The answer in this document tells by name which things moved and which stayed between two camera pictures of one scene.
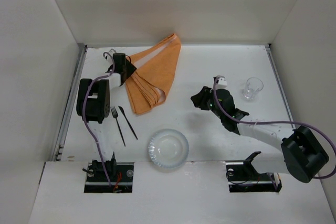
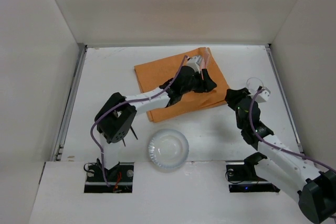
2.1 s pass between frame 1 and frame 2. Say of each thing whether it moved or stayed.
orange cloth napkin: moved
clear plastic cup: stayed
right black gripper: moved
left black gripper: moved
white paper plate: stayed
